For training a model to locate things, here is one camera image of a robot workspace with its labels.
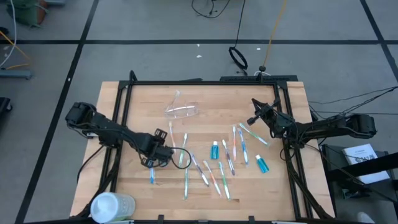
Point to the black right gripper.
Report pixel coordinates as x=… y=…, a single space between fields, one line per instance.
x=280 y=123

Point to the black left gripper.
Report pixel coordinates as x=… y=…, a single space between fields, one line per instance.
x=150 y=147

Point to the orange toothbrush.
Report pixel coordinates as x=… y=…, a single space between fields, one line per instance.
x=234 y=143
x=212 y=178
x=171 y=133

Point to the blue toothbrush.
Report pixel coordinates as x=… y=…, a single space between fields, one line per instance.
x=152 y=177
x=243 y=147

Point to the clear plastic cup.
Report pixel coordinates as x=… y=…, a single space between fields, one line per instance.
x=186 y=112

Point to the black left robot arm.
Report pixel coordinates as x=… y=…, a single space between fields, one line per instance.
x=109 y=129

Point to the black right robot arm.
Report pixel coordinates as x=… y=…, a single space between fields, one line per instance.
x=326 y=126

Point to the white round wipes tub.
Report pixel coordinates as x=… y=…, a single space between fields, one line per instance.
x=109 y=207

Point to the white printed booklet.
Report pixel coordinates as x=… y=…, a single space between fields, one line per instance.
x=357 y=154

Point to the black side cart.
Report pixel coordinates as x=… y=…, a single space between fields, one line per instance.
x=363 y=168

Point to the person's foot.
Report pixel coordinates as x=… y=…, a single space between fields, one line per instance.
x=365 y=218

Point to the black chair base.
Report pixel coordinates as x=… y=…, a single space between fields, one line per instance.
x=3 y=105

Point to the grey metal stand foot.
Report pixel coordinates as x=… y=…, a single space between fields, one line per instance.
x=15 y=74

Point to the green bag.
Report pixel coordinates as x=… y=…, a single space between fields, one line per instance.
x=26 y=12

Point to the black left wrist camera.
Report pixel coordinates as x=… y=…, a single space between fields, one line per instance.
x=168 y=153

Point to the black round mount knob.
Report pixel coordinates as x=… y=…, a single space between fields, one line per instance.
x=262 y=68

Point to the black metal table frame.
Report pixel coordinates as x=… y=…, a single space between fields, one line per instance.
x=202 y=83

